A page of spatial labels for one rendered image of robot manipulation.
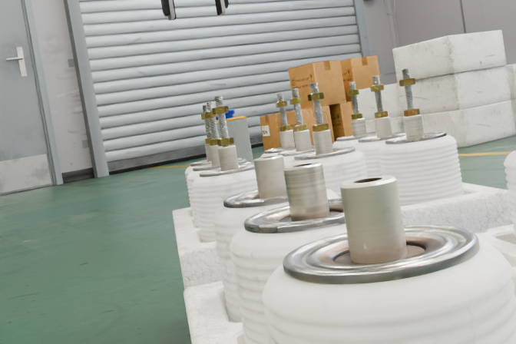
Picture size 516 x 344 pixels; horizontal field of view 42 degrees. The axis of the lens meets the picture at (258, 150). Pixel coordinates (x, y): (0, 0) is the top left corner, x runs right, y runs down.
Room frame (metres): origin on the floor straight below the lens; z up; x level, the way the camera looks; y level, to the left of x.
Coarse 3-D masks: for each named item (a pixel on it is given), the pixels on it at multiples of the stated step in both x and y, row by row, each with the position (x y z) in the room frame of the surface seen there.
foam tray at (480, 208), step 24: (480, 192) 0.80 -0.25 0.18; (504, 192) 0.78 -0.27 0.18; (192, 216) 1.09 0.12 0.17; (408, 216) 0.76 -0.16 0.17; (432, 216) 0.76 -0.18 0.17; (456, 216) 0.77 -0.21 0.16; (480, 216) 0.77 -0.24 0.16; (504, 216) 0.78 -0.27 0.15; (192, 240) 0.78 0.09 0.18; (192, 264) 0.73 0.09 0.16; (216, 264) 0.73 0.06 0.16
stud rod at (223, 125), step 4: (216, 96) 0.81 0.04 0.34; (220, 96) 0.81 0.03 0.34; (216, 100) 0.81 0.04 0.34; (220, 100) 0.81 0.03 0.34; (216, 104) 0.81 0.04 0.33; (220, 104) 0.81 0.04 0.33; (220, 116) 0.81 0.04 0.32; (224, 116) 0.81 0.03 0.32; (220, 120) 0.81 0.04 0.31; (224, 120) 0.81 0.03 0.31; (220, 124) 0.81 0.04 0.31; (224, 124) 0.81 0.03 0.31; (220, 128) 0.81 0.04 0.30; (224, 128) 0.81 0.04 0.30; (220, 132) 0.81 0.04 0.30; (224, 132) 0.81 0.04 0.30; (224, 136) 0.81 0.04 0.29; (228, 136) 0.81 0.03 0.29
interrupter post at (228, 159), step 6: (222, 150) 0.80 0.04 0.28; (228, 150) 0.80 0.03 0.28; (234, 150) 0.81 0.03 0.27; (222, 156) 0.80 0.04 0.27; (228, 156) 0.80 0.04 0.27; (234, 156) 0.80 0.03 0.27; (222, 162) 0.80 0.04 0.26; (228, 162) 0.80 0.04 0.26; (234, 162) 0.80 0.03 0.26; (222, 168) 0.81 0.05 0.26; (228, 168) 0.80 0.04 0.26; (234, 168) 0.80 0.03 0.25
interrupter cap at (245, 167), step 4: (240, 164) 0.84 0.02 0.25; (244, 164) 0.84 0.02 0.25; (248, 164) 0.84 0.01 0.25; (252, 164) 0.83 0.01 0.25; (216, 168) 0.84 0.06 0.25; (240, 168) 0.78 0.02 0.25; (244, 168) 0.78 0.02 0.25; (248, 168) 0.78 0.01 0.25; (252, 168) 0.79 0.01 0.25; (200, 172) 0.82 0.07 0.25; (204, 172) 0.82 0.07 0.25; (208, 172) 0.81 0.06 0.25; (212, 172) 0.80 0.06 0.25; (216, 172) 0.78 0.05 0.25; (220, 172) 0.78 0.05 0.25; (224, 172) 0.77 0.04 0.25; (228, 172) 0.77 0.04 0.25; (232, 172) 0.77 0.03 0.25; (236, 172) 0.78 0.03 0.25; (200, 176) 0.80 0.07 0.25; (204, 176) 0.79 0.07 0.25; (208, 176) 0.78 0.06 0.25; (212, 176) 0.78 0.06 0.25
